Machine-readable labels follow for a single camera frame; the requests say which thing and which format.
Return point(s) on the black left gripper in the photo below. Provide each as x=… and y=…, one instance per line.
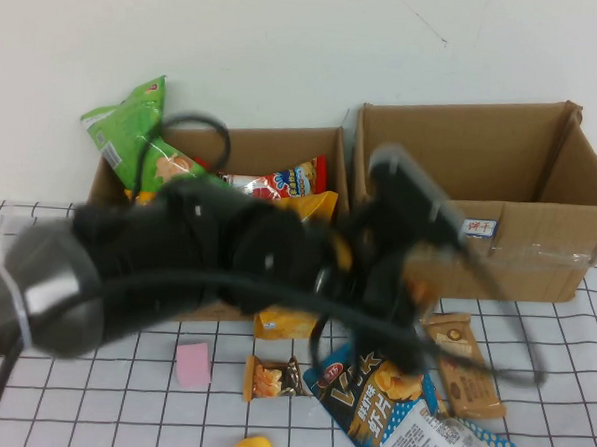
x=383, y=238

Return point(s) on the small yellow snack packet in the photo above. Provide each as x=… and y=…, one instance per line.
x=283, y=325

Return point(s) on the red white snack bag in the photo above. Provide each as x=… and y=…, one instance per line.
x=291, y=180

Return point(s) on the blue Vikar chip bag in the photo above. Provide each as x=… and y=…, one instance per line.
x=359, y=412

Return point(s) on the brown biscuit bar packet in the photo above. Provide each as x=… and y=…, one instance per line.
x=470, y=388

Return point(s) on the large cardboard box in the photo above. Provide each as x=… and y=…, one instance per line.
x=526, y=275

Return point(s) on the large yellow chip bag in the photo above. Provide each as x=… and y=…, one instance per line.
x=319, y=204

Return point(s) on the pink block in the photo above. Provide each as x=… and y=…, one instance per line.
x=193, y=363

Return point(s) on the small cardboard box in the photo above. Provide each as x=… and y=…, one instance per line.
x=282, y=142

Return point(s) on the white checked tablecloth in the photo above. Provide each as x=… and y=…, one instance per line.
x=118, y=414

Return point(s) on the green chip bag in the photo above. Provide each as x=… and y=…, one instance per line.
x=128, y=119

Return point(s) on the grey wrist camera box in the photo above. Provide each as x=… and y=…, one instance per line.
x=410, y=184

